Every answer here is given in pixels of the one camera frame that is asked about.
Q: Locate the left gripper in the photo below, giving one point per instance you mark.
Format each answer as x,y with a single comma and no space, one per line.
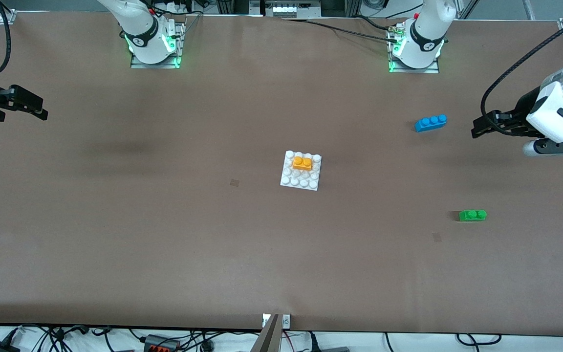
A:
524,113

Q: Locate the yellow two-stud block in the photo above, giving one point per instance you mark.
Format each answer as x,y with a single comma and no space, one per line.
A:
302,164

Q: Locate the white studded base plate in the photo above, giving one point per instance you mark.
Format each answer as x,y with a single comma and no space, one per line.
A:
301,182

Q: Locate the blue three-stud block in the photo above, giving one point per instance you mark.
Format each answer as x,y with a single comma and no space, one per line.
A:
430,123

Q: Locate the green two-stud block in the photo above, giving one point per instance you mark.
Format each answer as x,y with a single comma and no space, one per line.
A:
472,215

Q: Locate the white power strip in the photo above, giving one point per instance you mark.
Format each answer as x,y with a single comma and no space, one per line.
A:
285,10

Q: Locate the black power adapter red buttons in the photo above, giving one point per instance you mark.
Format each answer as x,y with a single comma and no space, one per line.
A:
157,342

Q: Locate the small white table bracket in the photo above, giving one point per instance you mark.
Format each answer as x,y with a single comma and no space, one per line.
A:
286,321
265,320

